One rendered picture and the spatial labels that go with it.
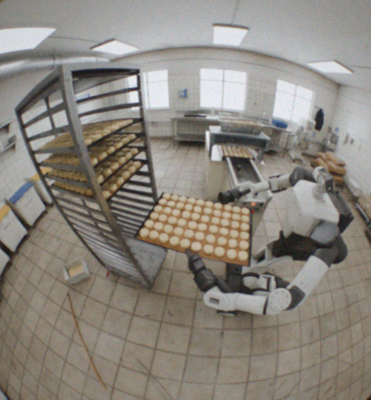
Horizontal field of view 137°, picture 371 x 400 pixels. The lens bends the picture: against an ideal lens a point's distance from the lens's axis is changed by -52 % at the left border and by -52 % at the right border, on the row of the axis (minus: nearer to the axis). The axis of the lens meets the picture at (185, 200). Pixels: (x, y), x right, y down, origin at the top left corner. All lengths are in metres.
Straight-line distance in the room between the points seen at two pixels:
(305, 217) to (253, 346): 1.41
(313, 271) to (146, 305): 1.51
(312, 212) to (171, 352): 1.56
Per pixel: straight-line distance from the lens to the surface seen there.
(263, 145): 2.02
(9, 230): 3.26
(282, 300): 0.55
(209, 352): 1.69
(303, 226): 0.69
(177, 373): 1.72
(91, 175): 0.62
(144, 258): 1.76
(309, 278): 0.58
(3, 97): 4.04
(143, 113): 0.90
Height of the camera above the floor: 1.66
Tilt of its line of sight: 41 degrees down
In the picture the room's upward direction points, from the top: 1 degrees counter-clockwise
